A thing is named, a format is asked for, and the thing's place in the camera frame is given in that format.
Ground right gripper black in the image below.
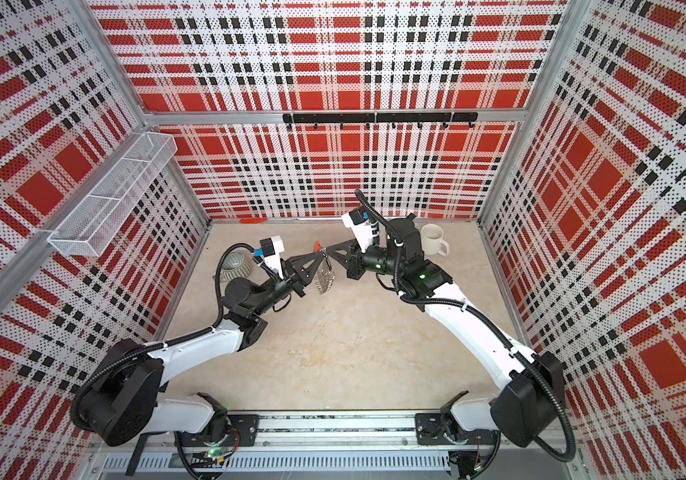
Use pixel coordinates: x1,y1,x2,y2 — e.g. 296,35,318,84
328,240,403,283

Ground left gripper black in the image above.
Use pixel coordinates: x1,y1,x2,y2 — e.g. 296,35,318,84
253,251,325,316

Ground key organizer with red handle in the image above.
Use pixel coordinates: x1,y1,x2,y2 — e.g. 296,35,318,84
314,241,335,295

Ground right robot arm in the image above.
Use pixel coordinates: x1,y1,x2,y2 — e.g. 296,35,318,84
326,190,577,463

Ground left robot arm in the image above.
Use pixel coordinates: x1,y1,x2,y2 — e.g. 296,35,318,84
69,238,327,448

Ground grey striped ceramic mug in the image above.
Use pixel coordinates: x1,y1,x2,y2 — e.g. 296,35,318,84
220,251,252,284

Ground white ceramic mug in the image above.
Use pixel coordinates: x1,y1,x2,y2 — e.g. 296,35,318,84
420,224,450,256

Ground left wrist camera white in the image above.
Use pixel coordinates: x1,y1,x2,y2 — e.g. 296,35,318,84
253,236,285,279

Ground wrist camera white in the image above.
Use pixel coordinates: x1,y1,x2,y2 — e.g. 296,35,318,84
253,236,285,279
341,206,380,252

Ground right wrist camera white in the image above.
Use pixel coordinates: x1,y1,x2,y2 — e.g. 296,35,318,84
341,206,380,252

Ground red marker at wall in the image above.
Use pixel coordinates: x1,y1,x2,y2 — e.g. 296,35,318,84
240,217,269,224

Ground black wall hook rail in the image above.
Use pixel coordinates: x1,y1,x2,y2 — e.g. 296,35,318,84
282,111,479,128

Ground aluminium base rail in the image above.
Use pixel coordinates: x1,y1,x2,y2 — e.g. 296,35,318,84
79,410,586,479

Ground white wire mesh basket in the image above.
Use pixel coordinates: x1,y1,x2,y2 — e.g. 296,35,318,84
48,132,177,257

